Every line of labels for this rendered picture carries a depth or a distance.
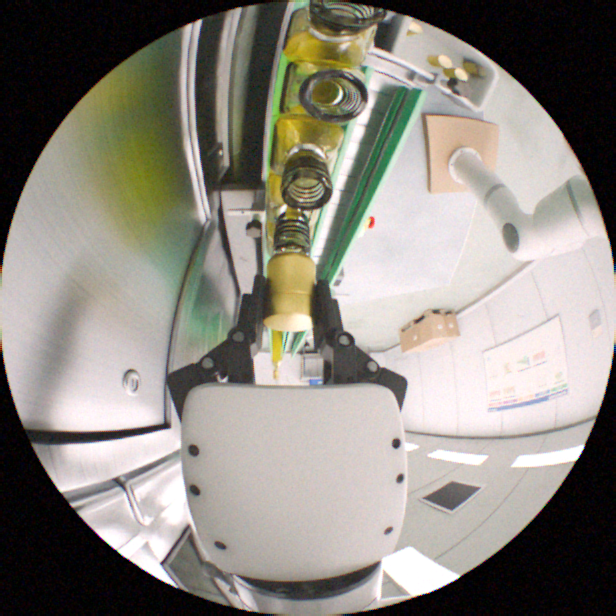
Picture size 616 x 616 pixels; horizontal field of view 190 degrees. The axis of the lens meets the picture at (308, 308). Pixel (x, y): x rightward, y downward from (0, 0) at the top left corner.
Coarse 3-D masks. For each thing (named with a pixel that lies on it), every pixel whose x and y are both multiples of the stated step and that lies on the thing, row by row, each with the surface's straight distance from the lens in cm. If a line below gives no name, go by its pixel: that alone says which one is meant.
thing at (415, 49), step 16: (400, 32) 46; (432, 32) 56; (400, 48) 52; (416, 48) 54; (432, 48) 56; (448, 48) 59; (464, 48) 56; (416, 64) 53; (480, 64) 60; (480, 80) 59; (496, 80) 58; (480, 96) 56
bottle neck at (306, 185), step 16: (304, 144) 15; (288, 160) 13; (304, 160) 12; (320, 160) 13; (288, 176) 11; (304, 176) 11; (320, 176) 11; (288, 192) 11; (304, 192) 13; (320, 192) 12; (304, 208) 12; (320, 208) 12
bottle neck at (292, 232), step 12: (288, 216) 16; (300, 216) 17; (276, 228) 17; (288, 228) 15; (300, 228) 16; (276, 240) 15; (288, 240) 14; (300, 240) 15; (276, 252) 15; (300, 252) 16
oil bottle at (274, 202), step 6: (270, 174) 20; (270, 180) 19; (276, 180) 19; (270, 186) 19; (276, 186) 18; (270, 192) 18; (276, 192) 18; (270, 198) 18; (276, 198) 18; (270, 204) 19; (276, 204) 18; (282, 204) 18; (270, 210) 19; (276, 210) 19; (318, 210) 19; (270, 216) 20; (276, 216) 19; (312, 216) 19; (318, 216) 20; (270, 222) 20; (276, 222) 20; (312, 222) 20
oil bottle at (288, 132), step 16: (288, 128) 16; (304, 128) 16; (320, 128) 16; (336, 128) 17; (272, 144) 17; (288, 144) 16; (320, 144) 16; (336, 144) 16; (272, 160) 17; (336, 160) 17
